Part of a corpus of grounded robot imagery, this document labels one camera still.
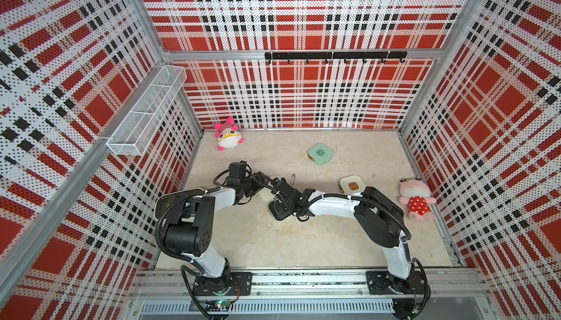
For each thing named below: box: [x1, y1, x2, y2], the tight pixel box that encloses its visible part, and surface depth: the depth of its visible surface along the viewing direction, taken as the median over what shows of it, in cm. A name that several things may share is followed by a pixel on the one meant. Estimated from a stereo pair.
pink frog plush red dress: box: [398, 177, 437, 222], surface depth 90 cm
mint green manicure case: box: [307, 142, 334, 166], surface depth 110 cm
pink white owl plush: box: [214, 116, 245, 152], surface depth 113 cm
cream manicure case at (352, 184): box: [338, 174, 366, 194], surface depth 100 cm
